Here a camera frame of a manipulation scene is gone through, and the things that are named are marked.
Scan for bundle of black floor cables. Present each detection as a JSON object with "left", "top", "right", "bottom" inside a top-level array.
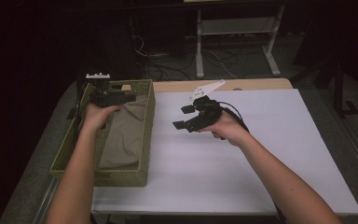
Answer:
[{"left": 130, "top": 34, "right": 241, "bottom": 82}]

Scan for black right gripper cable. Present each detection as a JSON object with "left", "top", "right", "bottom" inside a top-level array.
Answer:
[{"left": 216, "top": 100, "right": 289, "bottom": 224}]

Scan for wooden table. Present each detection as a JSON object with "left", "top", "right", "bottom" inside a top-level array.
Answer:
[{"left": 120, "top": 77, "right": 294, "bottom": 93}]

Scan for white floor cable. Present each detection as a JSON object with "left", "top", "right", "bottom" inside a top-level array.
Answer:
[{"left": 203, "top": 49, "right": 240, "bottom": 79}]

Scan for white table mat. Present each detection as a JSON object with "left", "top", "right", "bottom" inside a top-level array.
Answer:
[{"left": 90, "top": 88, "right": 358, "bottom": 217}]

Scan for green woven basket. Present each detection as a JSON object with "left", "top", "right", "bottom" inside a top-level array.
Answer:
[{"left": 49, "top": 79, "right": 157, "bottom": 189}]

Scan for person's left hand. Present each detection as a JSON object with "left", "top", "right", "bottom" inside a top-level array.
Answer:
[{"left": 81, "top": 103, "right": 121, "bottom": 134}]

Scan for black stand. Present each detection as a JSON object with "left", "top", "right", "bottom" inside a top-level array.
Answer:
[{"left": 292, "top": 57, "right": 358, "bottom": 119}]

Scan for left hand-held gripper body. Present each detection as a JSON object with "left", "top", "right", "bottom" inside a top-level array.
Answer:
[{"left": 85, "top": 72, "right": 119, "bottom": 108}]

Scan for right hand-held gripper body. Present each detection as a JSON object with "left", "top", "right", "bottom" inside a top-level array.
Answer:
[{"left": 185, "top": 79, "right": 227, "bottom": 133}]

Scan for white metal stand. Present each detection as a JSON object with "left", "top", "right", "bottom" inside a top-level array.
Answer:
[{"left": 195, "top": 4, "right": 286, "bottom": 79}]

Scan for person's right hand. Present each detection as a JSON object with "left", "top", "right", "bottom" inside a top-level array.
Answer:
[{"left": 198, "top": 109, "right": 252, "bottom": 147}]

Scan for beige pants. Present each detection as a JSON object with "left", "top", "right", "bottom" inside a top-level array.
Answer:
[{"left": 98, "top": 94, "right": 149, "bottom": 171}]

